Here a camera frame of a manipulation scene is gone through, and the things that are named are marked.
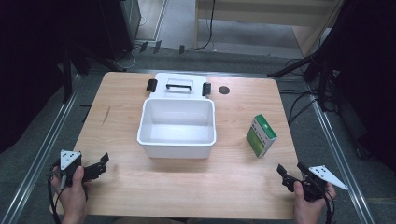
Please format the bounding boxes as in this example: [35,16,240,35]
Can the left hand-held gripper cable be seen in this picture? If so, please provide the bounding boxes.
[46,167,68,224]

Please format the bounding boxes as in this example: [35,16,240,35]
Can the white floor cable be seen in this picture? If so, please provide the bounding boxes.
[120,14,148,70]

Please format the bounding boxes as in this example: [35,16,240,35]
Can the black hanging cable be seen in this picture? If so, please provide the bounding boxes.
[197,0,217,51]

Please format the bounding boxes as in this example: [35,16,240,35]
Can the black floor cables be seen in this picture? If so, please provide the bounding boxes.
[278,57,328,126]

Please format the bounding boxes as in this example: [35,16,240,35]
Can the right hand-held gripper cable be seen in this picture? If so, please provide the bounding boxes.
[322,190,336,224]

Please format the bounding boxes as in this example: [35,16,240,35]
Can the black cabinet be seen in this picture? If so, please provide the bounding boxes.
[98,0,142,62]

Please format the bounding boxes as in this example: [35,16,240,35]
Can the person's right hand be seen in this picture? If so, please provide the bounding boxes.
[291,180,338,217]

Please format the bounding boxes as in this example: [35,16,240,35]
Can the white plastic storage box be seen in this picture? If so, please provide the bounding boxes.
[136,72,218,160]

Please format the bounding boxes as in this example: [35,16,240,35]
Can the metal floor rail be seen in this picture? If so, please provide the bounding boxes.
[0,74,82,224]
[310,98,376,224]

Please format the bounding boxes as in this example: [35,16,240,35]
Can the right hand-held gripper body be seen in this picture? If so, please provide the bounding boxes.
[298,164,349,202]

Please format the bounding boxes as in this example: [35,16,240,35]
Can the person's left hand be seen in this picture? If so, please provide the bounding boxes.
[50,165,89,217]

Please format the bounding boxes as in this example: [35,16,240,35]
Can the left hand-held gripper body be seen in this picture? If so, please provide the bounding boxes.
[50,149,87,189]

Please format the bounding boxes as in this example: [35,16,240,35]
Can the black metal stand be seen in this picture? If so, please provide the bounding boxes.
[57,41,127,105]

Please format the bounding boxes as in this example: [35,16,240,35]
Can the green and white carton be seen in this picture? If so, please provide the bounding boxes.
[246,114,278,159]

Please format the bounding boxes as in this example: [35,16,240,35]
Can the black tripod stand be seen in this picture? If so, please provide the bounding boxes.
[266,43,339,112]

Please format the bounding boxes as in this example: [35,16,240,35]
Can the light wooden furniture frame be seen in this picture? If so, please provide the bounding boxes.
[193,0,345,58]

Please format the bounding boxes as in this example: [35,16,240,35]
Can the hand-held gripper cable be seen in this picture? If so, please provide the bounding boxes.
[46,167,68,224]
[322,190,336,224]

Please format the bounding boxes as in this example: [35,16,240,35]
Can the dark curtain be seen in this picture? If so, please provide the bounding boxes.
[323,0,396,174]
[0,0,106,154]

